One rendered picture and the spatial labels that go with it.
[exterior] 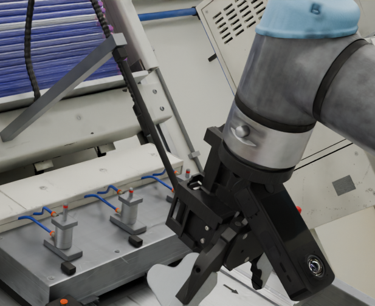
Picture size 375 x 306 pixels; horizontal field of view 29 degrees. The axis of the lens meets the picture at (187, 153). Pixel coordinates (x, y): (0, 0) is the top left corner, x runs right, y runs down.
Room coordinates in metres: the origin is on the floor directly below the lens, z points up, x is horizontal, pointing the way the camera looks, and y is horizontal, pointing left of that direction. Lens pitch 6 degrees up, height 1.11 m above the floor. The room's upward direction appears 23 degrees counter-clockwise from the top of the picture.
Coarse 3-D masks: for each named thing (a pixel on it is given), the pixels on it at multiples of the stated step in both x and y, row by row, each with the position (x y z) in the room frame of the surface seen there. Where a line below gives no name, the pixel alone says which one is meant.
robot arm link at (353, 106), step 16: (352, 48) 0.56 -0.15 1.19; (368, 48) 0.56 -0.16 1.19; (336, 64) 0.56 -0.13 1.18; (352, 64) 0.55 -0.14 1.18; (368, 64) 0.55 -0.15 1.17; (336, 80) 0.55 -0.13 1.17; (352, 80) 0.55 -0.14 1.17; (368, 80) 0.54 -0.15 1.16; (320, 96) 0.56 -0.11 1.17; (336, 96) 0.56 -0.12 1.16; (352, 96) 0.55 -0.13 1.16; (368, 96) 0.54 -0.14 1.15; (320, 112) 0.57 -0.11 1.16; (336, 112) 0.56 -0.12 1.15; (352, 112) 0.55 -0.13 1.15; (368, 112) 0.55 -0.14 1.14; (336, 128) 0.58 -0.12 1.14; (352, 128) 0.56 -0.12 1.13; (368, 128) 0.55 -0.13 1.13; (368, 144) 0.56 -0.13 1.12
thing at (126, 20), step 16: (112, 0) 1.22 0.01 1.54; (128, 0) 1.19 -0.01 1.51; (112, 16) 1.23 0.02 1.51; (128, 16) 1.18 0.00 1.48; (128, 32) 1.22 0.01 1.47; (144, 32) 1.19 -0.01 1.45; (128, 48) 1.23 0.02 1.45; (144, 48) 1.18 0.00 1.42; (128, 64) 1.24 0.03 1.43; (144, 64) 1.19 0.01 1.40; (96, 80) 1.11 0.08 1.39; (112, 80) 1.13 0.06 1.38; (16, 96) 1.01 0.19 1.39; (32, 96) 1.02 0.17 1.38; (0, 112) 1.03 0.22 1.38
